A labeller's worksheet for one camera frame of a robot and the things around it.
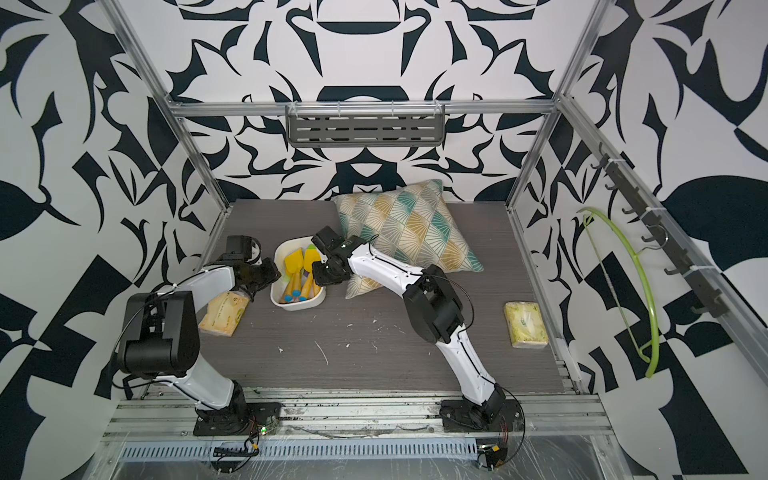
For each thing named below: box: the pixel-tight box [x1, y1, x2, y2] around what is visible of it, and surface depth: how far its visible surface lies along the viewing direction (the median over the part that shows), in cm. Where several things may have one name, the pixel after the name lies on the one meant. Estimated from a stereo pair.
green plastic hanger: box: [576, 207, 660, 379], surface depth 59 cm
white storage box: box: [270, 236, 318, 311], surface depth 103 cm
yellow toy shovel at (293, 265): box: [280, 248, 304, 304], surface depth 101 cm
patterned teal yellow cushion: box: [332, 179, 485, 299], surface depth 94 cm
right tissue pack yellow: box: [504, 301, 549, 349], surface depth 87 cm
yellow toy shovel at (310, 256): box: [300, 244, 321, 301], surface depth 101 cm
